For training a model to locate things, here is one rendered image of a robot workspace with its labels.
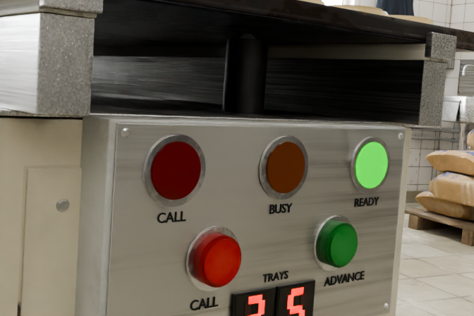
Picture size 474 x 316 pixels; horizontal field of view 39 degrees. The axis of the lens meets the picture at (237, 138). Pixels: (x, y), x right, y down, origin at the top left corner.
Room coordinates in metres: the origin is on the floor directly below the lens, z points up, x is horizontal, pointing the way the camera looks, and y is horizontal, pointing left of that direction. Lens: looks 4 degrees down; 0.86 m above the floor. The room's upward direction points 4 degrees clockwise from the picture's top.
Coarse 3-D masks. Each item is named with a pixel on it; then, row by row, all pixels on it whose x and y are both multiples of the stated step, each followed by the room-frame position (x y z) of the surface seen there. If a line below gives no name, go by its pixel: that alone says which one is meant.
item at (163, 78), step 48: (96, 48) 0.91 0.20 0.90; (144, 48) 0.81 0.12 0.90; (192, 48) 0.73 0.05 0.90; (288, 48) 0.61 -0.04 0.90; (336, 48) 0.56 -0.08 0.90; (384, 48) 0.52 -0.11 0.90; (432, 48) 0.49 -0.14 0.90; (144, 96) 0.81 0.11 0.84; (192, 96) 0.73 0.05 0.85; (288, 96) 0.61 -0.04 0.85; (336, 96) 0.56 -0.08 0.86; (384, 96) 0.52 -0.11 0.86; (432, 96) 0.50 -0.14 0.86
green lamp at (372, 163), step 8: (368, 144) 0.46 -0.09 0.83; (376, 144) 0.46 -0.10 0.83; (360, 152) 0.45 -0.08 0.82; (368, 152) 0.46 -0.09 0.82; (376, 152) 0.46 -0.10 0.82; (384, 152) 0.47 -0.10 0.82; (360, 160) 0.45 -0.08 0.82; (368, 160) 0.46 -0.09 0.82; (376, 160) 0.46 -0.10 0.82; (384, 160) 0.47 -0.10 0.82; (360, 168) 0.46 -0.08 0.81; (368, 168) 0.46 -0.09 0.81; (376, 168) 0.47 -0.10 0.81; (384, 168) 0.47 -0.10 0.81; (360, 176) 0.46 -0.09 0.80; (368, 176) 0.46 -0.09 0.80; (376, 176) 0.47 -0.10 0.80; (368, 184) 0.46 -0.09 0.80; (376, 184) 0.47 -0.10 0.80
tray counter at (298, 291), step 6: (294, 288) 0.42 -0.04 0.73; (300, 288) 0.43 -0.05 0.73; (294, 294) 0.42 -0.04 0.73; (300, 294) 0.43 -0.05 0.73; (288, 300) 0.42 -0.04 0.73; (300, 300) 0.43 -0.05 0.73; (288, 306) 0.42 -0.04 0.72; (294, 306) 0.42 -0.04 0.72; (300, 306) 0.43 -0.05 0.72; (294, 312) 0.42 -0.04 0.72; (300, 312) 0.43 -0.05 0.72
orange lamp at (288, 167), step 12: (288, 144) 0.41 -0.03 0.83; (276, 156) 0.41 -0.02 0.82; (288, 156) 0.41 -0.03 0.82; (300, 156) 0.42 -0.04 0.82; (276, 168) 0.41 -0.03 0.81; (288, 168) 0.41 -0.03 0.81; (300, 168) 0.42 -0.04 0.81; (276, 180) 0.41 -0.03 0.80; (288, 180) 0.41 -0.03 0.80; (300, 180) 0.42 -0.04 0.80; (288, 192) 0.42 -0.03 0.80
